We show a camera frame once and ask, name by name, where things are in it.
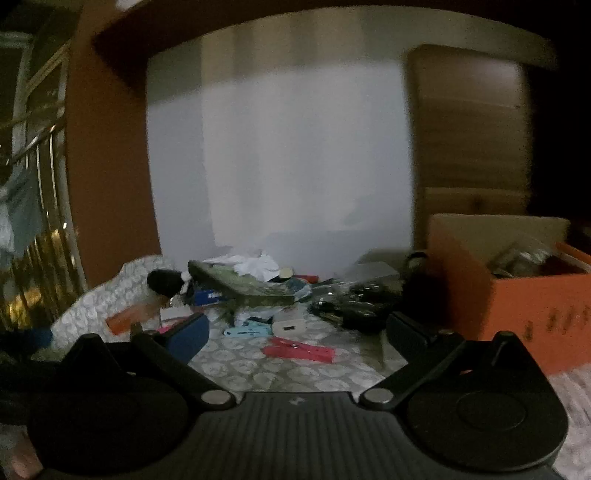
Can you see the light blue clip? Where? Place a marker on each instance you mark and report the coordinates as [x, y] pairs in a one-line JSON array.
[[247, 330]]

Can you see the small blue box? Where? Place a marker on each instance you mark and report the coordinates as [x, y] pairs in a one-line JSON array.
[[210, 297]]

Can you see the grey patterned blanket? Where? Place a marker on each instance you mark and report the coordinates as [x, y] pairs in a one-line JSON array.
[[258, 374]]

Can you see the orange cardboard box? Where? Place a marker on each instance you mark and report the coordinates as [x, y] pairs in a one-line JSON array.
[[521, 304]]

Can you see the small white carton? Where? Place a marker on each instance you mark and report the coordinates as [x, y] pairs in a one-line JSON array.
[[175, 316]]

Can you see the black round pouch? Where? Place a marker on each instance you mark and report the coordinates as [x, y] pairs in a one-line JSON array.
[[164, 281]]

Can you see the brown wooden frame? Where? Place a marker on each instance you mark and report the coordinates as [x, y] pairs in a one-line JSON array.
[[111, 161]]

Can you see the small white adapter box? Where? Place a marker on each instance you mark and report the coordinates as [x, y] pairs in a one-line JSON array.
[[288, 325]]

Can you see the pink clothespin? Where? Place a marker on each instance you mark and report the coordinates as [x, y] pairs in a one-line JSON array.
[[300, 350]]

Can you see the long green camouflage case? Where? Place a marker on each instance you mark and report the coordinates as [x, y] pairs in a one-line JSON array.
[[240, 288]]

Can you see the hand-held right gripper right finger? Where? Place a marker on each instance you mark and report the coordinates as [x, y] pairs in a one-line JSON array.
[[406, 337]]

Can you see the round cream cap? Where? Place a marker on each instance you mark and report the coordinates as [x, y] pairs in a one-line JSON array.
[[286, 273]]

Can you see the crumpled white paper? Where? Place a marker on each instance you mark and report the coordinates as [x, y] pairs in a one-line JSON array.
[[256, 266]]

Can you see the clear plastic wrap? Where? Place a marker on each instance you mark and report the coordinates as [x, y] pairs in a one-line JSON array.
[[521, 256]]

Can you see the orange plastic strip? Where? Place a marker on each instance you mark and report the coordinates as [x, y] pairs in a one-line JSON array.
[[131, 318]]

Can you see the hanging pale blue cloth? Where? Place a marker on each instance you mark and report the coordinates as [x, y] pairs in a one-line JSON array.
[[21, 217]]

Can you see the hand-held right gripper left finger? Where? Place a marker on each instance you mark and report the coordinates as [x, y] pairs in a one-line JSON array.
[[189, 339]]

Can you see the gold window railing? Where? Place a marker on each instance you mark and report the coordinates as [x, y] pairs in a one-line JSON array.
[[41, 277]]

